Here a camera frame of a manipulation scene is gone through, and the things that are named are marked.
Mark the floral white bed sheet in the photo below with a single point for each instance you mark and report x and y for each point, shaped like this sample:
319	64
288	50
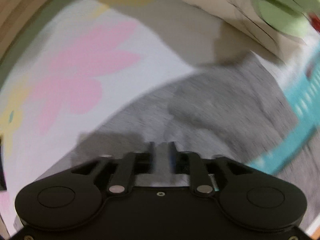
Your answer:
80	62

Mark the cream leaf print pillow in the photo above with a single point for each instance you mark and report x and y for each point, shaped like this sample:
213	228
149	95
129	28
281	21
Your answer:
284	27

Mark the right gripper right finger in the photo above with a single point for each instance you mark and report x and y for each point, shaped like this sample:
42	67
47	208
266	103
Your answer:
246	195

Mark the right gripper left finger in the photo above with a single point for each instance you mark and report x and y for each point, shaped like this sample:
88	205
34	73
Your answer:
74	196

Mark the grey speckled pants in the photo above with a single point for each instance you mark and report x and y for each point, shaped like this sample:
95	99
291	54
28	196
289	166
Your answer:
236	110

